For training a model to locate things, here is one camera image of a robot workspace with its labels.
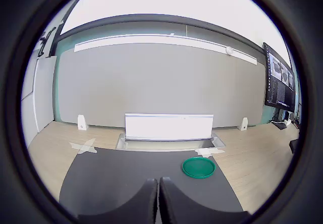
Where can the white board panel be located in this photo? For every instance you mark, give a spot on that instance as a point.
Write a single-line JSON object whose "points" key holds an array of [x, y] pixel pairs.
{"points": [[45, 95], [28, 90]]}

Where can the green partition frame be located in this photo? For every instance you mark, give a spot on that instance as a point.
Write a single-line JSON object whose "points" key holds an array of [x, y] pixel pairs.
{"points": [[56, 82]]}

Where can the white partition foot bracket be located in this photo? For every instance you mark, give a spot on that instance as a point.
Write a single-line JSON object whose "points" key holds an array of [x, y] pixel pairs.
{"points": [[82, 123], [243, 124]]}

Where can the round green lid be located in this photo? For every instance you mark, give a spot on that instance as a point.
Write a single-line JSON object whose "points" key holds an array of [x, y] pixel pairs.
{"points": [[198, 168]]}

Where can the grey partition panel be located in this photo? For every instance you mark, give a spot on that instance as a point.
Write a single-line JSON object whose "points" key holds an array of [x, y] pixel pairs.
{"points": [[151, 82]]}

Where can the black metal stand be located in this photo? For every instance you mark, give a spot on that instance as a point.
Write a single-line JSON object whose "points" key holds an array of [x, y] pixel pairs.
{"points": [[42, 45]]}

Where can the black chair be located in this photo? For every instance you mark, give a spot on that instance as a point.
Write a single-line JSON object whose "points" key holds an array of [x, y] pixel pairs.
{"points": [[294, 146]]}

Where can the white masking tape patch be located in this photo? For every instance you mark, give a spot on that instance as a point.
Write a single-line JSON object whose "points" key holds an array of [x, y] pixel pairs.
{"points": [[205, 153], [84, 147]]}

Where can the white partition top rail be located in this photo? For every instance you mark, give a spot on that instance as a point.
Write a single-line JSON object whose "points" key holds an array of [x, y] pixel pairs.
{"points": [[151, 39]]}

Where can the dark grey mat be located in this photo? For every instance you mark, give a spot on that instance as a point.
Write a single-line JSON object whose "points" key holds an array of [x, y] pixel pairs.
{"points": [[113, 173]]}

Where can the black computer monitor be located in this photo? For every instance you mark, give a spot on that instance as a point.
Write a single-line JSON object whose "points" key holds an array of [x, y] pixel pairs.
{"points": [[277, 87]]}

